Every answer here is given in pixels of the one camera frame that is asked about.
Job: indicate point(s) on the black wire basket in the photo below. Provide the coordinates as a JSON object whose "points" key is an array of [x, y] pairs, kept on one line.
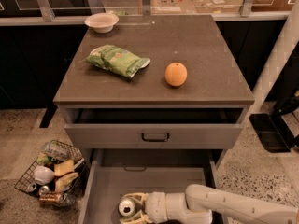
{"points": [[71, 192]]}

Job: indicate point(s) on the white paper bowl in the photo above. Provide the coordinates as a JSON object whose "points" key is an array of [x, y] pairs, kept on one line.
{"points": [[102, 22]]}

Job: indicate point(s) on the grey top drawer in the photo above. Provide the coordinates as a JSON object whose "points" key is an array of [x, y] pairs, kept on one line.
{"points": [[189, 128]]}

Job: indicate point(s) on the grey middle drawer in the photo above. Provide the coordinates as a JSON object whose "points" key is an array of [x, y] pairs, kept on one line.
{"points": [[116, 172]]}

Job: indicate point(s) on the yellow sponge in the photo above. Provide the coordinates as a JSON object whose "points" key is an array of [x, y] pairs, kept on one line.
{"points": [[65, 181], [64, 168]]}

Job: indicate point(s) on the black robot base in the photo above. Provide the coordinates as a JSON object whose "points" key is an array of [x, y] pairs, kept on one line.
{"points": [[272, 130]]}

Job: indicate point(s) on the grey drawer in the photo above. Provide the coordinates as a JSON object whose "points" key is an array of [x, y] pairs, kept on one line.
{"points": [[116, 172], [189, 128]]}

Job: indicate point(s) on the silver can in basket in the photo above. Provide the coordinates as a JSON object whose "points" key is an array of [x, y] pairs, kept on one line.
{"points": [[32, 187]]}

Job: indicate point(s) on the clear plastic bottle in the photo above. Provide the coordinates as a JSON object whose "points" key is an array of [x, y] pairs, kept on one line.
{"points": [[53, 150]]}

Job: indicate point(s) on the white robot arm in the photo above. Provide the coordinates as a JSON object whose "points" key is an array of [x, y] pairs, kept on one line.
{"points": [[196, 206]]}

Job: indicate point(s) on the green chip bag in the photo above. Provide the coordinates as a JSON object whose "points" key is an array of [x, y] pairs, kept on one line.
{"points": [[117, 60]]}

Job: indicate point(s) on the white ceramic bowl in basket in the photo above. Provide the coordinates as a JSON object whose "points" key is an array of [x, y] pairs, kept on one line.
{"points": [[43, 175]]}

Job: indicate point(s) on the orange fruit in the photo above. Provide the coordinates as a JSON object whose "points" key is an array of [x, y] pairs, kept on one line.
{"points": [[176, 74]]}

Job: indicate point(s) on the yellow sponge lower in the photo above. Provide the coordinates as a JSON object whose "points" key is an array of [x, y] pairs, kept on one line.
{"points": [[65, 181]]}

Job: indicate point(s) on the green soda can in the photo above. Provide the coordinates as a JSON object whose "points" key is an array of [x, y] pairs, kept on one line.
{"points": [[126, 207]]}

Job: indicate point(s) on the cardboard box left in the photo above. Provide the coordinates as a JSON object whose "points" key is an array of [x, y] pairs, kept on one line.
{"points": [[172, 7]]}

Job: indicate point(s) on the yellow sponge upper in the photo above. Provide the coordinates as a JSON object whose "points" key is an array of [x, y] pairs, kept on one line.
{"points": [[64, 168]]}

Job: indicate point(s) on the grey drawer cabinet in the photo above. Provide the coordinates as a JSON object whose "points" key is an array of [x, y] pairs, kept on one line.
{"points": [[214, 79]]}

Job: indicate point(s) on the brown can in basket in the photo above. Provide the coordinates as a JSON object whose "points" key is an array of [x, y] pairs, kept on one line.
{"points": [[51, 198]]}

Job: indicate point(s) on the black drawer handle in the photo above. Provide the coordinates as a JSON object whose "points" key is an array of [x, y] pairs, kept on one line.
{"points": [[155, 137]]}

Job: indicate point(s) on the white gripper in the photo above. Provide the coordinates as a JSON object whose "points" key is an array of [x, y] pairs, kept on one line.
{"points": [[155, 207]]}

